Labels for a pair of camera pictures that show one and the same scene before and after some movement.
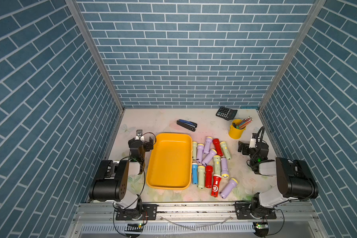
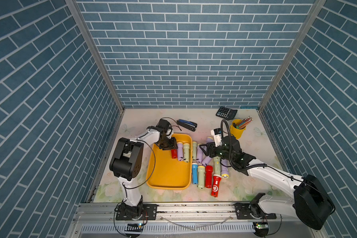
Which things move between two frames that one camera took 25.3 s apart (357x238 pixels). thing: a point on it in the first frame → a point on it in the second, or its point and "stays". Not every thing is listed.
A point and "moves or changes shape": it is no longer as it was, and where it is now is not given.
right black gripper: (246, 148) → (210, 146)
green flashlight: (225, 149) moves or changes shape
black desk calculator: (226, 114) stays
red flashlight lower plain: (208, 175) stays
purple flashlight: (228, 188) → (180, 151)
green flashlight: (216, 164) stays
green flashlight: (201, 183) stays
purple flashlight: (224, 171) stays
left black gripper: (146, 145) → (172, 145)
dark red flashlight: (218, 147) moves or changes shape
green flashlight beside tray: (194, 150) stays
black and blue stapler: (187, 125) stays
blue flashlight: (195, 173) stays
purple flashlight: (200, 150) stays
